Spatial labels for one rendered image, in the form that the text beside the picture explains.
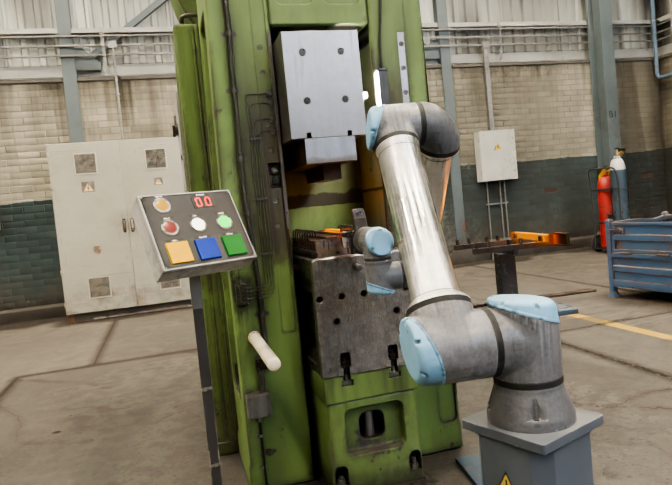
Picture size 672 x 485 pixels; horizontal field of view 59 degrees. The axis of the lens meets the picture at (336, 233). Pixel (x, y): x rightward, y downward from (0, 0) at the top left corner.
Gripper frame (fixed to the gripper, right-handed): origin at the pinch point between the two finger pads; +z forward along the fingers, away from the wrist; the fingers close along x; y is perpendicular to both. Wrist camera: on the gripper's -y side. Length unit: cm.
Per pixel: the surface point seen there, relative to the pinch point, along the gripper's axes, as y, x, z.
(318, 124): -41.4, -6.5, 2.9
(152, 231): -8, -70, -20
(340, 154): -29.6, 0.9, 2.9
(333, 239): 2.3, -5.1, 2.9
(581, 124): -97, 584, 603
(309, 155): -30.1, -11.2, 2.9
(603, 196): 18, 540, 512
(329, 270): 13.2, -9.4, -3.1
